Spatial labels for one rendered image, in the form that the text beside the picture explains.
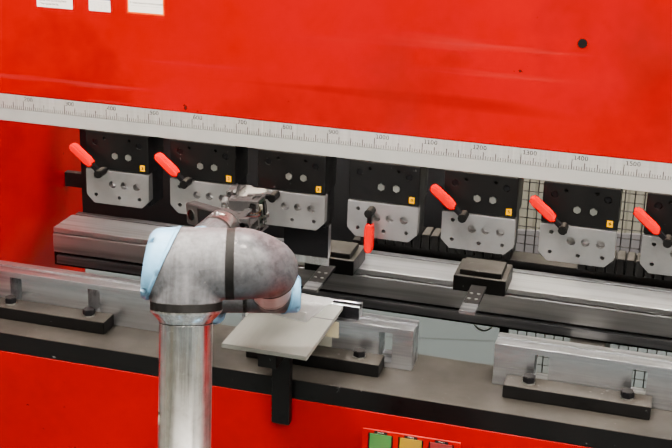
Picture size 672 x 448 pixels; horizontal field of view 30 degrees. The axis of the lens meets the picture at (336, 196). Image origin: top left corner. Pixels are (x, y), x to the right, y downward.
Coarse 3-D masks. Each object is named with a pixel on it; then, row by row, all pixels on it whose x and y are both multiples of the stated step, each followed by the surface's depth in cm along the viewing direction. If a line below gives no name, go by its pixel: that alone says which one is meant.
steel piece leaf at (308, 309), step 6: (306, 306) 270; (312, 306) 270; (318, 306) 270; (324, 306) 270; (300, 312) 263; (306, 312) 267; (312, 312) 267; (318, 312) 268; (294, 318) 264; (300, 318) 263; (306, 318) 264
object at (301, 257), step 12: (288, 228) 271; (324, 228) 268; (288, 240) 271; (300, 240) 271; (312, 240) 270; (324, 240) 269; (300, 252) 272; (312, 252) 271; (324, 252) 270; (324, 264) 272
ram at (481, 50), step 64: (0, 0) 270; (192, 0) 257; (256, 0) 254; (320, 0) 250; (384, 0) 246; (448, 0) 242; (512, 0) 239; (576, 0) 236; (640, 0) 232; (0, 64) 275; (64, 64) 270; (128, 64) 266; (192, 64) 262; (256, 64) 258; (320, 64) 254; (384, 64) 250; (448, 64) 246; (512, 64) 243; (576, 64) 239; (640, 64) 236; (128, 128) 271; (192, 128) 266; (384, 128) 254; (448, 128) 250; (512, 128) 247; (576, 128) 243; (640, 128) 240
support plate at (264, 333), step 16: (256, 320) 263; (272, 320) 263; (288, 320) 264; (320, 320) 264; (240, 336) 256; (256, 336) 256; (272, 336) 256; (288, 336) 256; (304, 336) 256; (320, 336) 257; (256, 352) 251; (272, 352) 250; (288, 352) 249; (304, 352) 249
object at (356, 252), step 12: (336, 240) 299; (336, 252) 292; (348, 252) 292; (360, 252) 296; (312, 264) 293; (336, 264) 292; (348, 264) 291; (360, 264) 297; (312, 276) 285; (324, 276) 286; (312, 288) 279
